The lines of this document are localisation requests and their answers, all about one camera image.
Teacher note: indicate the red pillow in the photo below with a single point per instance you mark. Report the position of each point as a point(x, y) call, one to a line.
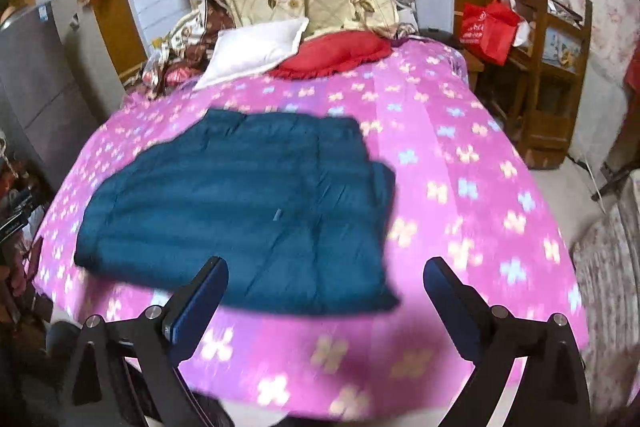
point(330, 54)

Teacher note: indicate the brown floral quilt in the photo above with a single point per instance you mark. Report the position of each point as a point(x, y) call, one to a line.
point(200, 22)

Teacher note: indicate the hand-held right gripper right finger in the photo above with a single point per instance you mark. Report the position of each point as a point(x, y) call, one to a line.
point(450, 307)

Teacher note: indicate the wooden rack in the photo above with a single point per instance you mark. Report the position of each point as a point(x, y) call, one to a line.
point(545, 107)

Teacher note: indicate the white pillow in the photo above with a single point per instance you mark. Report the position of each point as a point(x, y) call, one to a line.
point(250, 49)

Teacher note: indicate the pink floral bed sheet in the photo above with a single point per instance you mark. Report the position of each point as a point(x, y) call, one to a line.
point(450, 147)

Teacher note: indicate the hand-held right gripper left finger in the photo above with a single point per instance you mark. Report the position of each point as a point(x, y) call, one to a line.
point(197, 307)

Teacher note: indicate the floral covered sofa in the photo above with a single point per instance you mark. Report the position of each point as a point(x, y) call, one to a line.
point(610, 282)

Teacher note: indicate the teal jacket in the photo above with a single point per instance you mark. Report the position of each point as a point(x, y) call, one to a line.
point(240, 207)

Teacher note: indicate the grey cabinet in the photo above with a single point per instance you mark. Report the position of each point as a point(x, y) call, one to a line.
point(40, 82)

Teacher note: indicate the red shopping bag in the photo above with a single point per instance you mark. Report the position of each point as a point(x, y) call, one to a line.
point(487, 32)

